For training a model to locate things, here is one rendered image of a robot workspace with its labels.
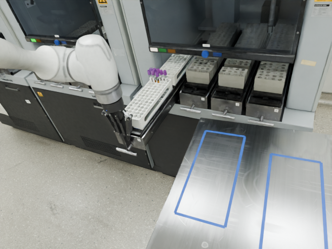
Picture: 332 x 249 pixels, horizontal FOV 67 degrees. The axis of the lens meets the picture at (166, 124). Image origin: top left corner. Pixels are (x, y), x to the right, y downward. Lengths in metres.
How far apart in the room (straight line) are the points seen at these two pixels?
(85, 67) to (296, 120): 0.82
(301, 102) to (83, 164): 1.63
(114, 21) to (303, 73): 0.83
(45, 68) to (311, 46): 0.87
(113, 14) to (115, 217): 1.21
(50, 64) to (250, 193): 0.69
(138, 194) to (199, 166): 1.03
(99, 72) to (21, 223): 1.50
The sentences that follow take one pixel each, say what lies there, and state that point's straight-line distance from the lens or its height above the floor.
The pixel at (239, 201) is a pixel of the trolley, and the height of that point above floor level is 0.82.
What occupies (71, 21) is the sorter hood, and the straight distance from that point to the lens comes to 1.44.
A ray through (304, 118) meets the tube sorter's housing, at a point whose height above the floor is 0.73.
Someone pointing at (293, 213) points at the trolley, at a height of 0.82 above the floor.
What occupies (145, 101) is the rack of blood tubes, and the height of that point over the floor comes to 0.86.
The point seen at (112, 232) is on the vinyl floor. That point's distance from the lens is 1.72.
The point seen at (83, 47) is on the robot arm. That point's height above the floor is 1.20.
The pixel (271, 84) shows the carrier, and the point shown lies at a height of 0.86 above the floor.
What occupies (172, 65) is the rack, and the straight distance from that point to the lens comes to 1.27.
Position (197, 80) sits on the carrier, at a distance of 1.18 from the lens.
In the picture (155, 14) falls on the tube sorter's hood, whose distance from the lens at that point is 1.12.
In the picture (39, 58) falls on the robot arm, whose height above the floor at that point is 1.20.
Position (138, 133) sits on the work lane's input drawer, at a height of 0.82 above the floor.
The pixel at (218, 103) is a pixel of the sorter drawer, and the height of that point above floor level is 0.78.
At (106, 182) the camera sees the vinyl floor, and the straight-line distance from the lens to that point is 1.95.
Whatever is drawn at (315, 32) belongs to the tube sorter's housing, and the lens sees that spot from 1.01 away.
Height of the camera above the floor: 1.47
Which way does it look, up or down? 41 degrees down
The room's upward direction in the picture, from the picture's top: 12 degrees counter-clockwise
